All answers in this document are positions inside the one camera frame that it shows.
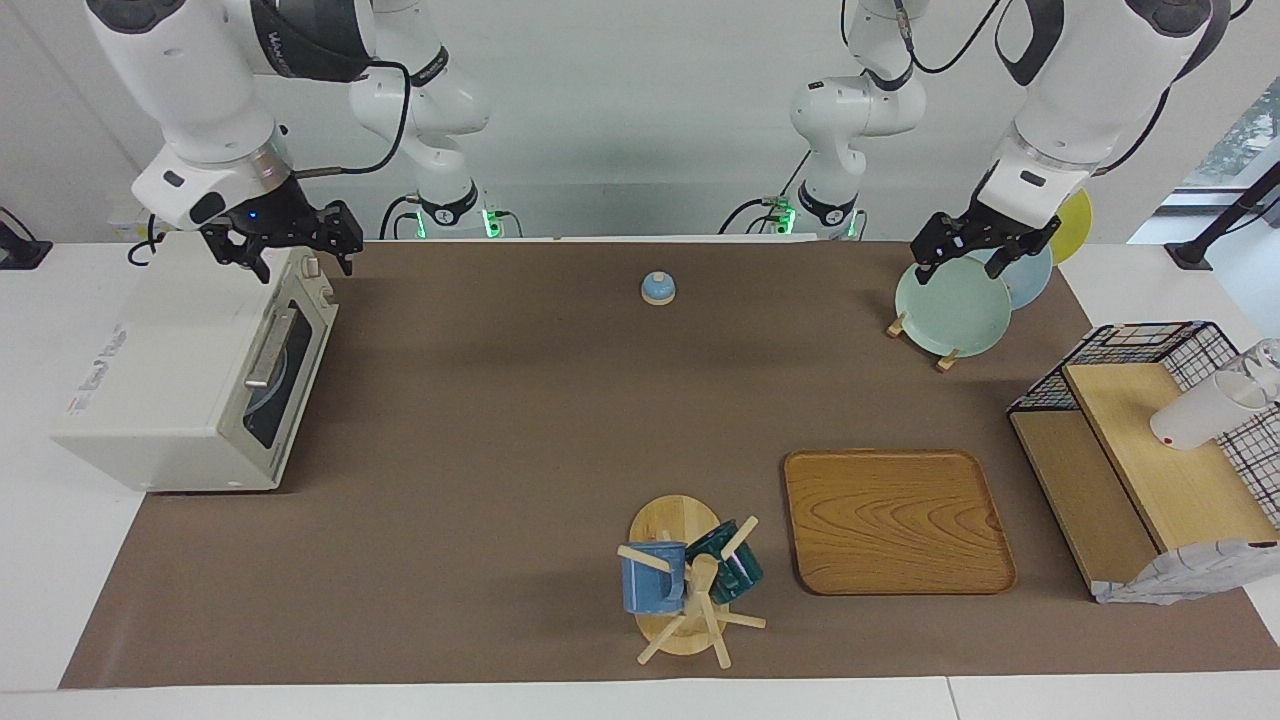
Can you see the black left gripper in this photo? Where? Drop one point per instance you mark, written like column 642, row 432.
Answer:
column 1000, row 232

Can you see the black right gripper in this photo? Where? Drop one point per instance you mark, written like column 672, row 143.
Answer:
column 270, row 215

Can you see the beige toaster oven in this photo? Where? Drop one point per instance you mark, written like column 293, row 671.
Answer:
column 150, row 370

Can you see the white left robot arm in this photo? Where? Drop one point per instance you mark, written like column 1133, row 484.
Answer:
column 1075, row 100

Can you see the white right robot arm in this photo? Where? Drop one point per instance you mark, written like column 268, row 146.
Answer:
column 190, row 80

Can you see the pale green racked plate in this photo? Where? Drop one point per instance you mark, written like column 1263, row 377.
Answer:
column 952, row 310

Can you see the light blue racked plate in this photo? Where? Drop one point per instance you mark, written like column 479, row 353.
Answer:
column 1030, row 280

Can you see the yellow racked plate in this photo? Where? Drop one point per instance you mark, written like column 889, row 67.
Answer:
column 1075, row 225

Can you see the wooden plate rack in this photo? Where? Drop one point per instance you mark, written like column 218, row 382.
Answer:
column 945, row 360

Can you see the white power strip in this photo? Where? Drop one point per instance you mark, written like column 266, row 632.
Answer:
column 122, row 220

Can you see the black table clamp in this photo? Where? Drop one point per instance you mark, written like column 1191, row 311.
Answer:
column 20, row 250

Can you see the wooden serving tray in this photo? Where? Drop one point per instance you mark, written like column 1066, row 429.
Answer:
column 895, row 520

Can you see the white cup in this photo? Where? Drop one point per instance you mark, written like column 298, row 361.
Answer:
column 1200, row 415

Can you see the wooden stepped shelf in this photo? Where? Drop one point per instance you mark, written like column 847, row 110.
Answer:
column 1160, row 480

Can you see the clear glass cup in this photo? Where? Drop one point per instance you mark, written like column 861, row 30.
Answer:
column 1268, row 358

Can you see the brown table mat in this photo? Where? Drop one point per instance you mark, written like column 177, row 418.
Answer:
column 600, row 450

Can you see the grey white marbled cloth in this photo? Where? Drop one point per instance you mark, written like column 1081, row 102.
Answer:
column 1190, row 575

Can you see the dark green mug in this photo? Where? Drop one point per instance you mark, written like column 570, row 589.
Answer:
column 740, row 575

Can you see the wooden mug tree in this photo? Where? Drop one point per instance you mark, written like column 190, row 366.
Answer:
column 672, row 520

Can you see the blue mug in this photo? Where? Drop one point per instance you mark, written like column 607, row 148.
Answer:
column 645, row 585

